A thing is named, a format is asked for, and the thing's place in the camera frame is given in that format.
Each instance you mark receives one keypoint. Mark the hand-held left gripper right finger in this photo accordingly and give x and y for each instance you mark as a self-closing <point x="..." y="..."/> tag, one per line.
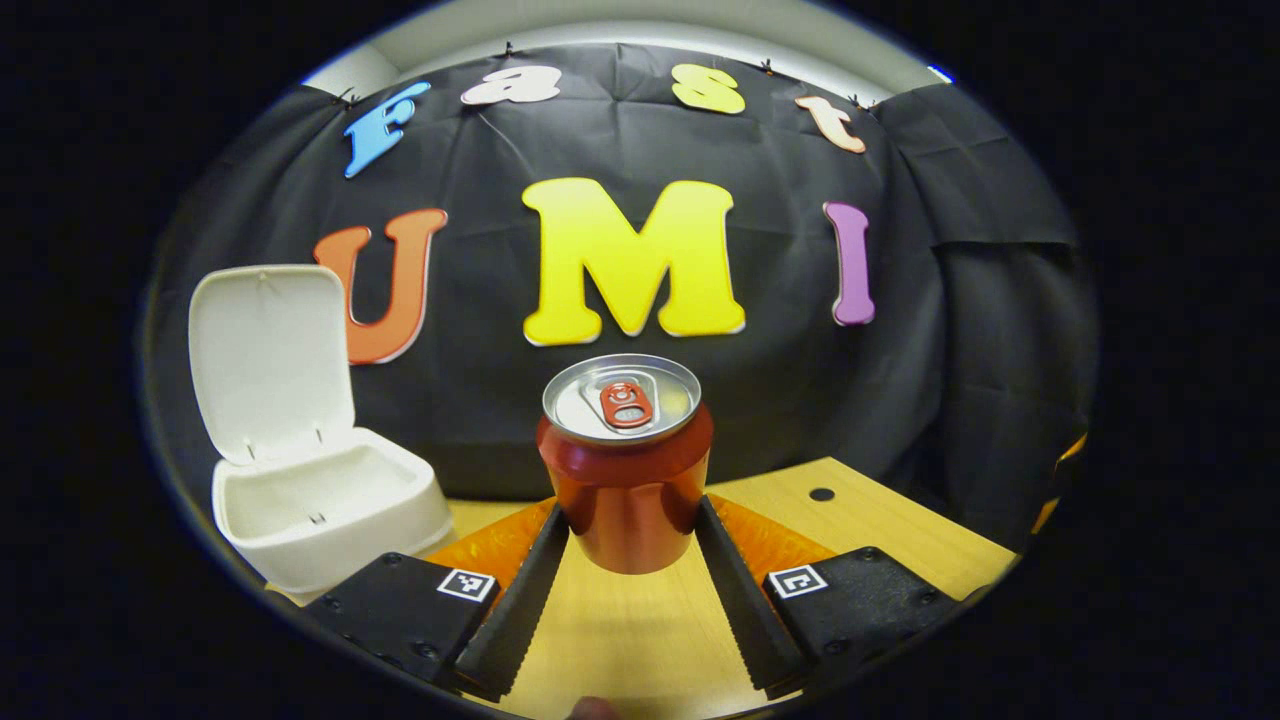
<point x="740" y="600"/>

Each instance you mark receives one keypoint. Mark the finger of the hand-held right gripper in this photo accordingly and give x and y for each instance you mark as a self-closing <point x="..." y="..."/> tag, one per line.
<point x="1073" y="451"/>
<point x="1046" y="516"/>

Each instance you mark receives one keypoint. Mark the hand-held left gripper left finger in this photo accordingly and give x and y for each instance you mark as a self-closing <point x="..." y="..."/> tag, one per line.
<point x="520" y="600"/>

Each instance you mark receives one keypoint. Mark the red pop can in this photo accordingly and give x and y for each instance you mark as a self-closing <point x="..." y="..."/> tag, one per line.
<point x="625" y="500"/>

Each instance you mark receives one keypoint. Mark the white desktop garbage bin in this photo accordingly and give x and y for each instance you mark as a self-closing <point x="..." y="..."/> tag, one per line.
<point x="300" y="530"/>

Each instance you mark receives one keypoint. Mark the black backdrop cloth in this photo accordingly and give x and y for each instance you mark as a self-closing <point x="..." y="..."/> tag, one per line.
<point x="480" y="400"/>

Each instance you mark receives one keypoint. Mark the small ceiling light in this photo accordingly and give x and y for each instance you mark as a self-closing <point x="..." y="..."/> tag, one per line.
<point x="938" y="73"/>

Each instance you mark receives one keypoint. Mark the row of black cloth clips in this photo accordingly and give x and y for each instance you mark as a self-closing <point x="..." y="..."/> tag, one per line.
<point x="508" y="48"/>

